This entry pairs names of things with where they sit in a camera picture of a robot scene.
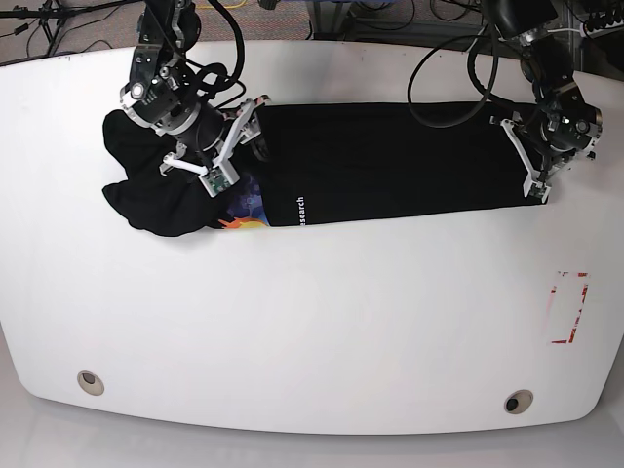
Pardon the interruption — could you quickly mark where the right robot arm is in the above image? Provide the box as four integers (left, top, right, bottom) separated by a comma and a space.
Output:
120, 1, 270, 198

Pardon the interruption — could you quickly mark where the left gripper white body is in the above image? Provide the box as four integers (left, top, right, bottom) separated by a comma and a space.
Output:
489, 116, 598, 203

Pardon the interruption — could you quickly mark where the red tape rectangle marking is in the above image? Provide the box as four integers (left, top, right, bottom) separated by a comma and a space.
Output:
546, 271, 590, 344

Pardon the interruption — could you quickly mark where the black T-shirt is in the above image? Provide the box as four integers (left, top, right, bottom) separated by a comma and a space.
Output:
102, 103, 538, 237

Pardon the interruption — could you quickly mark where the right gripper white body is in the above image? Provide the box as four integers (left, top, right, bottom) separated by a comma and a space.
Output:
158, 95, 271, 198

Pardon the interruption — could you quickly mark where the table cable grommet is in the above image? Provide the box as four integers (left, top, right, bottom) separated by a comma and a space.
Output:
504, 389, 534, 415
77, 370, 104, 397

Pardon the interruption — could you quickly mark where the right table cable grommet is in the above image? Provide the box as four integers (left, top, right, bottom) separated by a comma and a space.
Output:
504, 389, 534, 415

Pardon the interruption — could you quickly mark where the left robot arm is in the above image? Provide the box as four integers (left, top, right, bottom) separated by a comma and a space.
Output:
407, 1, 603, 203

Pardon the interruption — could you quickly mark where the left table cable grommet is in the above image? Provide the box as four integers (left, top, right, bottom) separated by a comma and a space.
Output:
77, 370, 104, 397

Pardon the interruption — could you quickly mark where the white power strip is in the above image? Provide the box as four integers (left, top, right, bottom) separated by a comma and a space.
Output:
580, 12, 623, 38

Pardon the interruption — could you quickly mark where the black tripod stand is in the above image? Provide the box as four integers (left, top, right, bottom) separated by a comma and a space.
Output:
1, 0, 137, 59

